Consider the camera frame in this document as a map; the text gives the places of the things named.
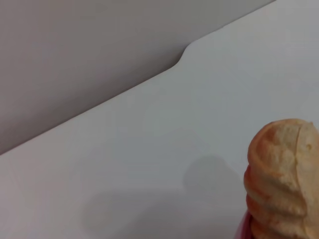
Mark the ridged golden bread loaf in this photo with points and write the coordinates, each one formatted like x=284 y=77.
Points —
x=286 y=179

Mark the pink bowl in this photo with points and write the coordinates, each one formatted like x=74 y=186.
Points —
x=245 y=226

